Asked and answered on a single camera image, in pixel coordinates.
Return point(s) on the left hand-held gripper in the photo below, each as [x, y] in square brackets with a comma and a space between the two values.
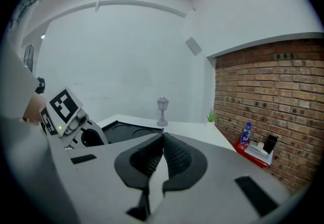
[63, 106]

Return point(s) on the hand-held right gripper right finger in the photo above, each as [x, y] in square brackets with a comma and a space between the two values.
[215, 187]

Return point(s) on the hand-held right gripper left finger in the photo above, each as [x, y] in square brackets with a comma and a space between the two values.
[106, 192]

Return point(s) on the black drawer box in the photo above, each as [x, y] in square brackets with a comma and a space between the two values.
[131, 133]

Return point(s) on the person's left forearm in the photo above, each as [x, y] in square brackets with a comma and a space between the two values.
[35, 109]

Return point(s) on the white box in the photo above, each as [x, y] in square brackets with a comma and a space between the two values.
[258, 153]

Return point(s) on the red cardboard boxes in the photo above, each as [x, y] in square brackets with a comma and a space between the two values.
[240, 148]

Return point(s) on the blue water bottle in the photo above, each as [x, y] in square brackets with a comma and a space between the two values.
[246, 134]

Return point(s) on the white table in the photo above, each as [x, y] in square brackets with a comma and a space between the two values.
[187, 131]

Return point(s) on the small green potted plant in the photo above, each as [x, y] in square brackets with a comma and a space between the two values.
[210, 117]

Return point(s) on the small black holder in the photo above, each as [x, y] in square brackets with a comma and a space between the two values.
[270, 144]

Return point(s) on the small grey lantern ornament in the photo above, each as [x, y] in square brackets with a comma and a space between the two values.
[162, 114]

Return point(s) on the person's white printed shirt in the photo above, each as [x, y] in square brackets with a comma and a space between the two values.
[27, 2]

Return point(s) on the grey wall panel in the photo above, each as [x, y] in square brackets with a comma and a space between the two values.
[194, 46]

